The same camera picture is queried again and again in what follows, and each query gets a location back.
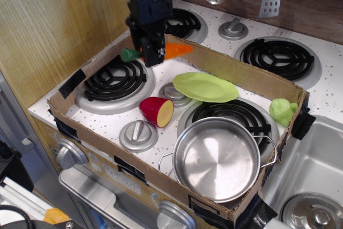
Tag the hanging silver slotted spatula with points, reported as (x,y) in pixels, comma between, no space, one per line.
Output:
(269,8)

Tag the red halved toy fruit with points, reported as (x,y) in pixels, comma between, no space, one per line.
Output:
(157,110)

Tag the orange toy carrot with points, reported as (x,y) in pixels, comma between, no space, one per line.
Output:
(172,50)

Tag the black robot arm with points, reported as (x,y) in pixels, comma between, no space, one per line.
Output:
(146,23)

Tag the silver oven knob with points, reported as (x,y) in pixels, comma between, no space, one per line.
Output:
(70,155)
(172,216)

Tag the silver sink drain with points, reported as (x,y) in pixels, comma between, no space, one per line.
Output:
(311,210)

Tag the silver metal pot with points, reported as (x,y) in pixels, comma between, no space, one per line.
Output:
(219,159)

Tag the green toy lettuce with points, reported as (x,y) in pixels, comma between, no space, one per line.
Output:
(282,111)

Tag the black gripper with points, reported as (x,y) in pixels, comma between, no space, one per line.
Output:
(146,23)

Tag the silver left oven knob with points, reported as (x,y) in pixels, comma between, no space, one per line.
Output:
(70,155)

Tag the light green plastic plate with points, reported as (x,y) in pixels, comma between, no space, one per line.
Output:
(205,87)

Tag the back right stove burner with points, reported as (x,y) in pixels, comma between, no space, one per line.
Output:
(288,58)

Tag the silver right oven knob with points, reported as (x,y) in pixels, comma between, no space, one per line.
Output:
(172,216)

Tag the silver front stove knob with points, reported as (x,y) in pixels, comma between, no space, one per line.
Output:
(138,136)

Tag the stainless steel sink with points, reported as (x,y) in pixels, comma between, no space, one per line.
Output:
(312,164)

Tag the brown cardboard fence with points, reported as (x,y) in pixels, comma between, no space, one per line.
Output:
(266,85)

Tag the stove burner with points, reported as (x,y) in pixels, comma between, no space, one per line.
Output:
(116,88)
(248,114)
(288,58)
(187,25)

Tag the back left stove burner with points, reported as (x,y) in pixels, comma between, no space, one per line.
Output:
(187,25)

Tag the silver stove knob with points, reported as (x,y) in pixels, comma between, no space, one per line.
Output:
(168,91)
(138,136)
(233,30)

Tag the front left stove burner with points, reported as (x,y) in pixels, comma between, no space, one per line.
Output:
(116,88)

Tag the silver middle stove knob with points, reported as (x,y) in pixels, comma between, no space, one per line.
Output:
(168,91)

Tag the front right stove burner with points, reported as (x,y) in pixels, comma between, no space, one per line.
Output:
(248,114)

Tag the silver oven door handle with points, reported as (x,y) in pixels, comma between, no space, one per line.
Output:
(103,204)

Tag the silver back stove knob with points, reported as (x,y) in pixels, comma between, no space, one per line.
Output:
(233,30)

